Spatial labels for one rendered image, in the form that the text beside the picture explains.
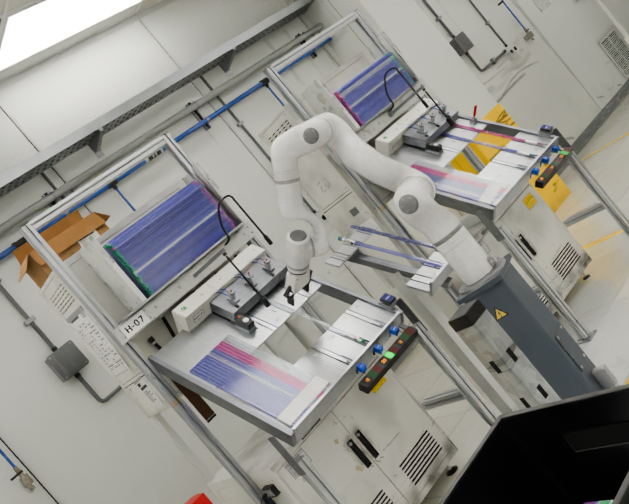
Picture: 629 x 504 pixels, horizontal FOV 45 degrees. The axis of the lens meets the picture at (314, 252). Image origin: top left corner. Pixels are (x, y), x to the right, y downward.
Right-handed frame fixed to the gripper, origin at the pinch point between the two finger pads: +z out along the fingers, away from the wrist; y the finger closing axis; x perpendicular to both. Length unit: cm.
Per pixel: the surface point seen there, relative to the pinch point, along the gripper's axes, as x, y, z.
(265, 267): -25.4, -10.5, 8.7
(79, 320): -75, 49, 23
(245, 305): -18.7, 10.0, 9.6
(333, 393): 35.3, 25.2, 5.8
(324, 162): -58, -96, 21
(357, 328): 24.6, -5.2, 6.6
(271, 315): -9.0, 5.7, 12.7
